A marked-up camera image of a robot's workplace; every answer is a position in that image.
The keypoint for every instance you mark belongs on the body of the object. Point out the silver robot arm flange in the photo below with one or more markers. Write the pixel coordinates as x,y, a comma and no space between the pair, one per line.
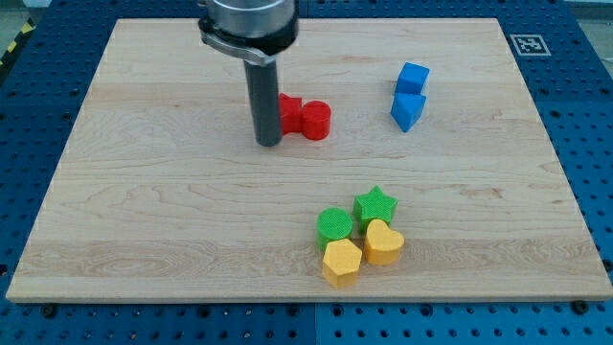
255,31

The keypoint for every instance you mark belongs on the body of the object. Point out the green star block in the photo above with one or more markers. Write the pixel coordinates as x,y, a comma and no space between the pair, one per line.
375,204

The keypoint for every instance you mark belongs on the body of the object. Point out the green cylinder block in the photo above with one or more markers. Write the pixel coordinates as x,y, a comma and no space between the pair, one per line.
333,224

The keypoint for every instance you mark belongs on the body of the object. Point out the yellow heart block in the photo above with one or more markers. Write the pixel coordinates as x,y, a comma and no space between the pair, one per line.
382,244

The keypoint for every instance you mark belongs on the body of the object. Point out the red star block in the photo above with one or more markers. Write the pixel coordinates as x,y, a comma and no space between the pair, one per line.
290,111

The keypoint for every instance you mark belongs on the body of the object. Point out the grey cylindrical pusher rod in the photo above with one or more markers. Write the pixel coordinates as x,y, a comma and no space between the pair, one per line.
263,92

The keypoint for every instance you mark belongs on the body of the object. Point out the blue cube block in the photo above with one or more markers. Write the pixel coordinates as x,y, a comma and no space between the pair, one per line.
411,79

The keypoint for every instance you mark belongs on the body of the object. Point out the wooden board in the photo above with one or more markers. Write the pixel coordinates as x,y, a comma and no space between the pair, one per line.
162,194

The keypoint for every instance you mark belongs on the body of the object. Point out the white fiducial marker tag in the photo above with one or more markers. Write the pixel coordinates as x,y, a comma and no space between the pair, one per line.
530,45

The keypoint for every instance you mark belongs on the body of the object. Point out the blue triangle block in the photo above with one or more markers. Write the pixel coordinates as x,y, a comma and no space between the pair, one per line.
407,109

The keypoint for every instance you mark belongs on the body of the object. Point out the red cylinder block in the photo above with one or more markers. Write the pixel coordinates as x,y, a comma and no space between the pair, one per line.
315,116

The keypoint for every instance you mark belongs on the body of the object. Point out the yellow hexagon block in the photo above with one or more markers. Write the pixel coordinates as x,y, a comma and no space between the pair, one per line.
341,263

